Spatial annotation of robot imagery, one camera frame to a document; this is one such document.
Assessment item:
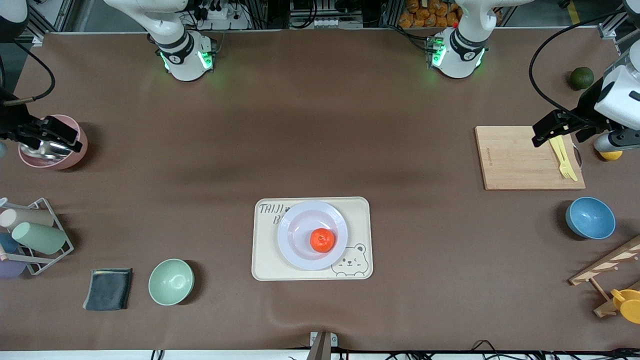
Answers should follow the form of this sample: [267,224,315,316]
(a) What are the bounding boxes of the white round plate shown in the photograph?
[277,200,349,271]

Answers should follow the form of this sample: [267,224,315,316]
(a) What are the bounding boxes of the metal scoop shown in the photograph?
[19,135,76,161]

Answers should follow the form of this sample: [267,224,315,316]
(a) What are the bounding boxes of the pink bowl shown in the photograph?
[18,115,89,171]

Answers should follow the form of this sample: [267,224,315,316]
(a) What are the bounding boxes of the yellow plastic fork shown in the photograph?
[549,137,573,180]

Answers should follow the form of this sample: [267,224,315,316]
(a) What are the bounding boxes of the dark green avocado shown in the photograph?
[570,66,595,91]

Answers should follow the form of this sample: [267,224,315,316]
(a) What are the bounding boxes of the wooden cutting board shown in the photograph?
[474,125,586,191]

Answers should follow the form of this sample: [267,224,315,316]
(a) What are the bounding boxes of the beige cup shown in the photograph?
[0,207,55,232]

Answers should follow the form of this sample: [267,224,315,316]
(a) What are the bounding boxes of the blue bowl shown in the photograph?
[565,196,617,240]

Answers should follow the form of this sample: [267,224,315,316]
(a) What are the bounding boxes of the green cup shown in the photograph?
[11,222,68,255]

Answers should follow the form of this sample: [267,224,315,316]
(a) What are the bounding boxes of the blue cup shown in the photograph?
[0,232,21,254]

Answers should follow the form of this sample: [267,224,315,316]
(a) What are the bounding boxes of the purple cup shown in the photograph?
[0,259,27,280]

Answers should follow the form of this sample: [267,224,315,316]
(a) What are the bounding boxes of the wooden dish rack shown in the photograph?
[569,235,640,318]

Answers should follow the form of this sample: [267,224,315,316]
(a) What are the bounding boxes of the dark grey folded cloth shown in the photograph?
[82,268,134,312]

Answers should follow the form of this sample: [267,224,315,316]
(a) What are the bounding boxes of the pile of orange fruit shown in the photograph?
[398,0,461,29]

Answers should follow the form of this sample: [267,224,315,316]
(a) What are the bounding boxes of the brown table cloth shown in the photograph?
[0,27,640,352]

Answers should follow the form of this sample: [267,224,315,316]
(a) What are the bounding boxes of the light green bowl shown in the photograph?
[148,258,195,306]

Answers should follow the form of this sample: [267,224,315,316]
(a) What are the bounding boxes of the yellow mug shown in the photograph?
[611,288,640,325]

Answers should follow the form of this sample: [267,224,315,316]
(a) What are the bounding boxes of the white power strip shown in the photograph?
[314,17,362,29]
[202,0,251,31]

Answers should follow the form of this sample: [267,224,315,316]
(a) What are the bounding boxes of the beige bear print tray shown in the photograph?
[251,196,374,282]

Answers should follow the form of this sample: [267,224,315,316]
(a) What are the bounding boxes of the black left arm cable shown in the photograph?
[529,11,628,121]

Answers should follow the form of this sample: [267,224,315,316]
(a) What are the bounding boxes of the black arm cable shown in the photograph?
[0,40,56,107]
[529,11,628,121]

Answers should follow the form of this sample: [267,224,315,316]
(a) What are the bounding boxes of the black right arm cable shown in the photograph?
[0,40,56,107]

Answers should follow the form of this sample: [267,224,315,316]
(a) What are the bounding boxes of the grey wire cup rack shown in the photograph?
[0,197,75,276]

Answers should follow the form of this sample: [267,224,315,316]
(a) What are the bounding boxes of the aluminium frame post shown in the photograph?
[598,0,640,40]
[12,0,76,47]

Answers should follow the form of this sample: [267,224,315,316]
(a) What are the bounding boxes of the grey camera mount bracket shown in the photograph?
[306,331,339,360]

